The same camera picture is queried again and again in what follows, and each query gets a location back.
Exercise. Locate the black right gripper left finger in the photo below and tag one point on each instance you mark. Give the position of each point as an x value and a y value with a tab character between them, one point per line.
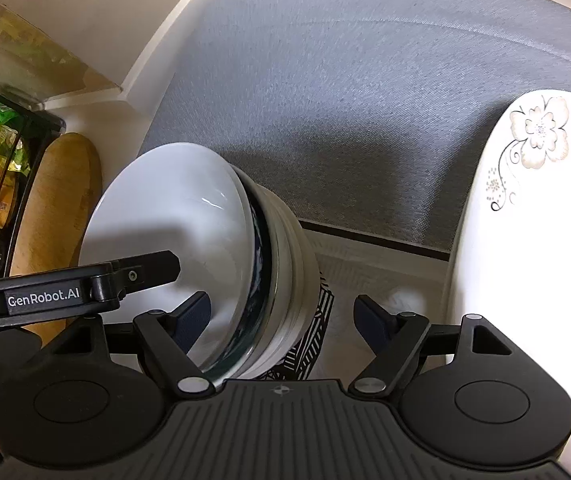
98	392

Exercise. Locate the white stacked bowls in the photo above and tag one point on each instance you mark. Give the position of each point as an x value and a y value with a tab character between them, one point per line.
294	288

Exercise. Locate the grey fabric mat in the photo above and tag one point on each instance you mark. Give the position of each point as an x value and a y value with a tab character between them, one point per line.
366	115

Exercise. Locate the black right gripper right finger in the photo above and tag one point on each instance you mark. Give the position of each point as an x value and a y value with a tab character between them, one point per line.
466	392

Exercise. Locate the black white patterned cloth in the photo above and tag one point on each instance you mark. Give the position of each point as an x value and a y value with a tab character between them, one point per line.
298	363

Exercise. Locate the white floral plate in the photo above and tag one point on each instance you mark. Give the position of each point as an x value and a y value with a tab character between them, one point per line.
511	258

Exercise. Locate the wooden cutting board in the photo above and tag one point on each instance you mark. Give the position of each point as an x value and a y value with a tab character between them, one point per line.
67	187

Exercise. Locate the white bowl blue pattern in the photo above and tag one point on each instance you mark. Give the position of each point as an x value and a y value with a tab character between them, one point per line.
187	199

